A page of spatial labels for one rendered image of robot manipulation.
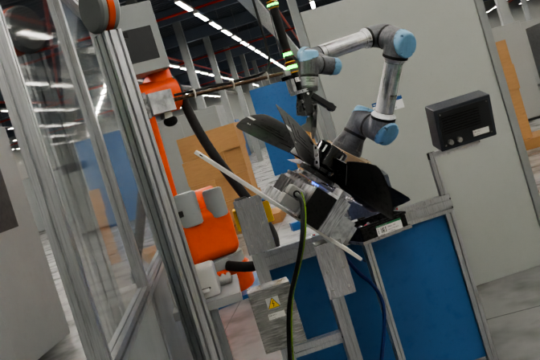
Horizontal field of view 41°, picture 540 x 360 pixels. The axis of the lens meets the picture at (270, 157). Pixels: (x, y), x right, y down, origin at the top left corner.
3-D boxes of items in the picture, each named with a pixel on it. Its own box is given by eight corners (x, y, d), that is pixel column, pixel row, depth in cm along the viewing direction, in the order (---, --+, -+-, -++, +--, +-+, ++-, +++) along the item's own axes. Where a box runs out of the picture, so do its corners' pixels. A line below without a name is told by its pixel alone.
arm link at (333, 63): (329, 53, 313) (309, 51, 307) (345, 60, 305) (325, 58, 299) (325, 70, 316) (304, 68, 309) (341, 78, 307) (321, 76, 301)
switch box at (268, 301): (266, 354, 250) (247, 294, 249) (263, 347, 259) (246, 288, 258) (307, 341, 251) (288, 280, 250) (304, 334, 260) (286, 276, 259)
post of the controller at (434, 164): (441, 196, 317) (428, 153, 316) (439, 195, 320) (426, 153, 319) (447, 194, 317) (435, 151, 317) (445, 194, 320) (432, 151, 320)
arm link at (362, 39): (380, 15, 337) (294, 43, 315) (396, 21, 328) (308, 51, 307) (380, 39, 342) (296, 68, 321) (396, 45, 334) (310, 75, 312)
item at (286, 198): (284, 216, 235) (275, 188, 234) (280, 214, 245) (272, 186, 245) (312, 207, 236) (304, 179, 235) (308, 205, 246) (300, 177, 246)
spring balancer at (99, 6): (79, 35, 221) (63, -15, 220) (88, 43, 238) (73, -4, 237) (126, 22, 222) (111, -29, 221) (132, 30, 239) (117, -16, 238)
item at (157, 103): (151, 117, 231) (143, 92, 231) (141, 122, 236) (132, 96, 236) (177, 111, 237) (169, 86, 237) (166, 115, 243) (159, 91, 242)
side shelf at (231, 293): (174, 322, 245) (172, 313, 245) (179, 299, 281) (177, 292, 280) (243, 300, 246) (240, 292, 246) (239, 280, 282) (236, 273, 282)
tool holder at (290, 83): (295, 94, 270) (287, 69, 270) (283, 98, 276) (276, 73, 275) (312, 89, 276) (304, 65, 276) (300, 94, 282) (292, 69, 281)
